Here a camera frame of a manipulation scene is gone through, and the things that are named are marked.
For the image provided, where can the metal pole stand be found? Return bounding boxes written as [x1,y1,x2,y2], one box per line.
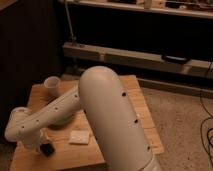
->
[64,0,82,44]

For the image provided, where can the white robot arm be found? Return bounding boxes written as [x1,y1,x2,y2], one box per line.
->
[5,66,162,171]

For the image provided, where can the black handle on shelf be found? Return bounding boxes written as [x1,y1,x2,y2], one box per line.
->
[161,55,190,65]

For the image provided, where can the upper wooden shelf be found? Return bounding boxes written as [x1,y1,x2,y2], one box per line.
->
[57,0,213,20]

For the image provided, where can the white sponge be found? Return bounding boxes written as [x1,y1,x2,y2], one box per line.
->
[69,130,90,144]

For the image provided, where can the long wooden bench shelf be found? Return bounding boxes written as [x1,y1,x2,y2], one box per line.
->
[63,42,213,79]

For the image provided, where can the wooden table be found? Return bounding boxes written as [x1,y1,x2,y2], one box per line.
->
[9,75,164,171]

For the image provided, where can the black cables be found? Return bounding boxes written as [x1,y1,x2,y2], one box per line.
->
[199,60,213,159]

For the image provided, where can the translucent plastic cup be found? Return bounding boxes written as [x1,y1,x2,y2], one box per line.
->
[44,76,61,98]

